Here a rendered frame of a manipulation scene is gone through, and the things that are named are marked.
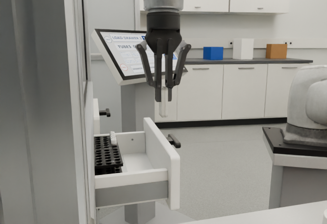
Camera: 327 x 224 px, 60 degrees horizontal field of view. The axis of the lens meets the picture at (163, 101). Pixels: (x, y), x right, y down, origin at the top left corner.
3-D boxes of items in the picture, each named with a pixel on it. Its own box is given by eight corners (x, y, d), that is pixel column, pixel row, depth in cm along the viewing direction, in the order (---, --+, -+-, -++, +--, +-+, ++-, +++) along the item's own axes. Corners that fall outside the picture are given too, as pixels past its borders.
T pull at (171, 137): (172, 138, 70) (172, 132, 70) (181, 148, 63) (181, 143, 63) (157, 139, 69) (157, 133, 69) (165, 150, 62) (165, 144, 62)
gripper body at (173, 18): (176, 14, 67) (176, 53, 69) (141, 13, 65) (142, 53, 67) (187, 10, 60) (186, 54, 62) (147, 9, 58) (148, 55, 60)
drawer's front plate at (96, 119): (99, 126, 108) (97, 97, 106) (101, 154, 80) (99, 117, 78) (94, 126, 107) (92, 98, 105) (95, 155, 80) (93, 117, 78)
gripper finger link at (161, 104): (164, 88, 65) (161, 88, 65) (164, 117, 66) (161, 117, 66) (161, 86, 68) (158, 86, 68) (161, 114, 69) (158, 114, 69)
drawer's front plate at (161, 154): (149, 153, 81) (149, 116, 79) (179, 211, 53) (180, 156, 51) (143, 154, 81) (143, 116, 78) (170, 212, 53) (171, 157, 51)
